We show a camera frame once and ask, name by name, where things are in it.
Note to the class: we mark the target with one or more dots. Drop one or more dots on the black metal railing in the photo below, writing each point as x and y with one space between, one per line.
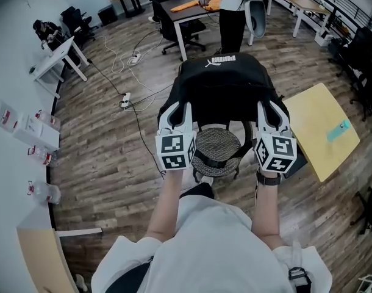
341 2

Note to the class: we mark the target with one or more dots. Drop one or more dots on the clear bottle with red label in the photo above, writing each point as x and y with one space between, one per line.
45 192
48 119
42 156

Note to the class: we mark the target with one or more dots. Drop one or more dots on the black office chairs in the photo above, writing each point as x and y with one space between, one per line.
363 60

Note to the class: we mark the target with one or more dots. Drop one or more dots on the white desk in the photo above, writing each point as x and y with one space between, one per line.
56 56

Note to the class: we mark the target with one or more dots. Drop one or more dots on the white power strip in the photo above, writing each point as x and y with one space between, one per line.
135 59
126 99

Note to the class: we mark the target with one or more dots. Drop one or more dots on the light wooden desk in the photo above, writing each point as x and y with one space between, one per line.
42 261

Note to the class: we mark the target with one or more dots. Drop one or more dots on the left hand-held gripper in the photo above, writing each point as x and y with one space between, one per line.
172 143

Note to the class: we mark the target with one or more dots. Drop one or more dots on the person's white shirt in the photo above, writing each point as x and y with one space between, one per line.
213 249

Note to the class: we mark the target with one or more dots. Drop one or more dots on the person's white shoe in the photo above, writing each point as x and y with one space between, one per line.
207 180

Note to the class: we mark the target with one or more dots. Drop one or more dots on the person's right forearm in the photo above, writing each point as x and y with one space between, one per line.
266 215

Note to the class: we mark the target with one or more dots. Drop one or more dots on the black backpack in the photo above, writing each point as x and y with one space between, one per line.
225 90

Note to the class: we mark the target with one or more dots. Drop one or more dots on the large clear water jug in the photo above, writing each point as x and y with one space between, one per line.
7 116

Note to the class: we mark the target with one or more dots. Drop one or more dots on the black wrist watch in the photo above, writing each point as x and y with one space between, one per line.
268 179

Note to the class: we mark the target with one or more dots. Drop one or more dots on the person's black trousers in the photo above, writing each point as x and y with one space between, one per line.
198 191

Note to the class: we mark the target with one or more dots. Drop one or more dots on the white cardboard box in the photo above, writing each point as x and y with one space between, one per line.
36 131

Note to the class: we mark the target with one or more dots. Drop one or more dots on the yellow table with black base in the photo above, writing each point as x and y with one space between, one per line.
317 114

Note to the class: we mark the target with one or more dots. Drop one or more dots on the brown wicker chair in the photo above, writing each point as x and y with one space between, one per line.
216 142

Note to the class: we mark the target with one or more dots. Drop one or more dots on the white storage box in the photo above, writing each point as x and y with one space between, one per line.
324 38

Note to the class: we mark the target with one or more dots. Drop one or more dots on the dark table with white legs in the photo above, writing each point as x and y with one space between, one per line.
186 14

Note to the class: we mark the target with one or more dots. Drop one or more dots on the person's left forearm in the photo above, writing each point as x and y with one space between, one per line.
167 206

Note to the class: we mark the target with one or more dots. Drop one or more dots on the black box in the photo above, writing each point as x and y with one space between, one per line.
107 15

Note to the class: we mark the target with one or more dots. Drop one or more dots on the teal bottle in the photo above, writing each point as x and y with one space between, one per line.
338 130

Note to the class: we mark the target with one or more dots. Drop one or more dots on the orange cloth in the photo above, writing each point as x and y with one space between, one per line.
189 5

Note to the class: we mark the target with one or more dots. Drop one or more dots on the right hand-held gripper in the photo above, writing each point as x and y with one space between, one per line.
280 146

